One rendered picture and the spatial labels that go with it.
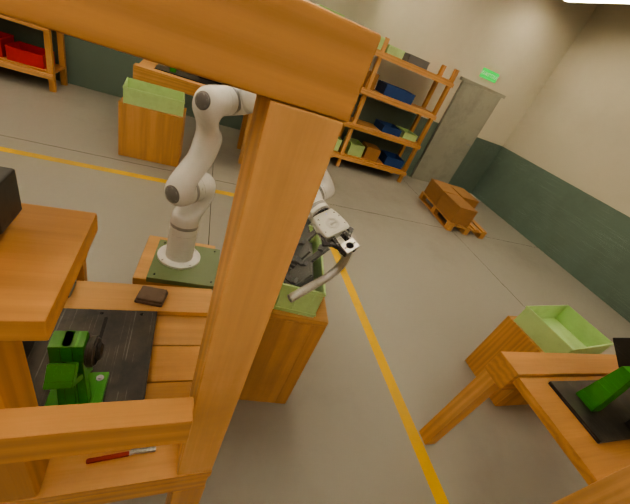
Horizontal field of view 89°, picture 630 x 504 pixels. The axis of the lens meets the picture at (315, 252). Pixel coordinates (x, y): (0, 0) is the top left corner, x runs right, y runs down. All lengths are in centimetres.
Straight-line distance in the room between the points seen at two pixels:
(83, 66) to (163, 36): 637
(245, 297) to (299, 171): 22
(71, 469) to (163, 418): 45
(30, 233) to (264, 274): 36
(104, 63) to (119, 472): 608
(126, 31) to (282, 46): 13
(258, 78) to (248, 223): 17
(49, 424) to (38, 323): 26
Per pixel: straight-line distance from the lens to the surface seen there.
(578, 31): 916
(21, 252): 62
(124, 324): 133
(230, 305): 53
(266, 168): 40
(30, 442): 76
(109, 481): 111
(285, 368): 195
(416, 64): 657
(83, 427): 73
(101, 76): 668
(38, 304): 54
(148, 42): 37
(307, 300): 157
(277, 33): 36
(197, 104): 122
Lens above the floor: 192
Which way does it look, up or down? 32 degrees down
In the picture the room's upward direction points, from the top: 23 degrees clockwise
